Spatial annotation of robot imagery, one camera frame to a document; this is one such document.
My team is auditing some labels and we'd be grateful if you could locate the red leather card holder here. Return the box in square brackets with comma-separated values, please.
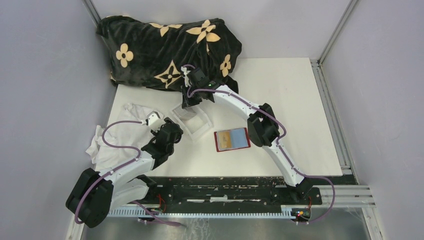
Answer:
[213, 127, 251, 152]

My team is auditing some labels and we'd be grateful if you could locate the yellow credit card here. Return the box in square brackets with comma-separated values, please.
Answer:
[216, 130, 232, 151]

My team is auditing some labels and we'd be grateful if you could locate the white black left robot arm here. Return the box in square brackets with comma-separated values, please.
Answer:
[65, 117, 184, 228]

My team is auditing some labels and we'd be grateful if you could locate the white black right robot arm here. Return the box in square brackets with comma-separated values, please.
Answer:
[180, 64, 313, 204]

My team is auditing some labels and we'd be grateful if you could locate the stack of cards in box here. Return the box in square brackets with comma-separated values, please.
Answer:
[173, 106, 197, 120]

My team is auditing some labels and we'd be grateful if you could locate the white plastic card box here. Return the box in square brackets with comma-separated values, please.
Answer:
[169, 104, 214, 142]

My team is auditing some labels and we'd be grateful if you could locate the white crumpled cloth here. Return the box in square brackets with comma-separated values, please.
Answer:
[85, 103, 165, 170]

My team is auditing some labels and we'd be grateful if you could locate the black floral blanket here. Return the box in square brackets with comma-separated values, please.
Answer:
[96, 15, 242, 92]

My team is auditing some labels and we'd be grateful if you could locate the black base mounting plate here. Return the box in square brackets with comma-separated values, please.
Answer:
[139, 176, 323, 214]

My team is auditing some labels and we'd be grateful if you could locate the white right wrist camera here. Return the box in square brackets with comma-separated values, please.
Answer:
[181, 66, 191, 88]

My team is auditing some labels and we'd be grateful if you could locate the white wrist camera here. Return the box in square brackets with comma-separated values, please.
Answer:
[141, 111, 165, 131]
[181, 66, 191, 88]

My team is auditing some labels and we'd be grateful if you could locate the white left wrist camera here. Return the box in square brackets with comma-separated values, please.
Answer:
[141, 111, 165, 131]

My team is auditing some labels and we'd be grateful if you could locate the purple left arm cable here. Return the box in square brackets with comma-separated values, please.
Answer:
[74, 119, 183, 227]

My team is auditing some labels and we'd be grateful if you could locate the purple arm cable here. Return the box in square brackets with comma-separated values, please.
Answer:
[182, 64, 336, 226]
[74, 119, 183, 227]

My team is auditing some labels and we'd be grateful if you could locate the white slotted cable duct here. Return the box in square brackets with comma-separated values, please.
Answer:
[107, 205, 294, 220]

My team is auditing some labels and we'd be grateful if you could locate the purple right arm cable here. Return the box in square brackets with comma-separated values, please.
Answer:
[182, 64, 336, 226]

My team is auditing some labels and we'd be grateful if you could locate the aluminium frame rail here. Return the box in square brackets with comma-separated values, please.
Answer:
[310, 0, 376, 209]

